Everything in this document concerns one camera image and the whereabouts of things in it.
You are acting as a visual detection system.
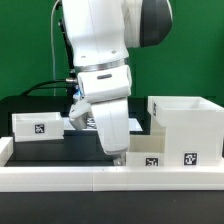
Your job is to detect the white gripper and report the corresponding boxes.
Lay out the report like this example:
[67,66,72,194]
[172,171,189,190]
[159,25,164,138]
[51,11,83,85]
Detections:
[90,96,132,167]

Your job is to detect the white front drawer box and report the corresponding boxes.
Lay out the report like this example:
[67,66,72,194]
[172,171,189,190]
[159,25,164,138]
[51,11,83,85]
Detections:
[126,135,165,167]

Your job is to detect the white drawer box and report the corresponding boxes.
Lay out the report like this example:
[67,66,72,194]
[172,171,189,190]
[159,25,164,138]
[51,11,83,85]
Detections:
[12,112,64,142]
[126,135,165,167]

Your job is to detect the white drawer cabinet frame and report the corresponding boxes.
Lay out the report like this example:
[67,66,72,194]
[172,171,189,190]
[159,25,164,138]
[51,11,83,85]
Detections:
[148,96,224,167]

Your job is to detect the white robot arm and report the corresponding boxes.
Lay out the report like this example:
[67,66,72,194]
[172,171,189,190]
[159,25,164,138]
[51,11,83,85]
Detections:
[62,0,173,165]

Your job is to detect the white rear drawer box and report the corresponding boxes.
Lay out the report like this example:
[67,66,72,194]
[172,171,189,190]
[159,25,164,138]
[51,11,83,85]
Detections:
[12,112,64,142]

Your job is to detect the white marker sheet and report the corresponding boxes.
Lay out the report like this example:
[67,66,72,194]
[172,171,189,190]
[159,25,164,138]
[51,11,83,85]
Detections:
[63,117,142,132]

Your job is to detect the black cable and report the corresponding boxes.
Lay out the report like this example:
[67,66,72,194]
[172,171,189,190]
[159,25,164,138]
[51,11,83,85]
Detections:
[20,79,80,98]

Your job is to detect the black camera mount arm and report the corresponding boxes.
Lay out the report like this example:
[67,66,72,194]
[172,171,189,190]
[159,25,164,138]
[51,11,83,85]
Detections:
[58,19,77,84]

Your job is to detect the grey cable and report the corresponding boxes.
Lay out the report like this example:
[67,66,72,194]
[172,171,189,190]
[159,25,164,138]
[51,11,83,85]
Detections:
[49,0,64,98]

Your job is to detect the white fence frame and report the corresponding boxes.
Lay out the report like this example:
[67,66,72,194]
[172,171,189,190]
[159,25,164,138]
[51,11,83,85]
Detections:
[0,137,224,192]

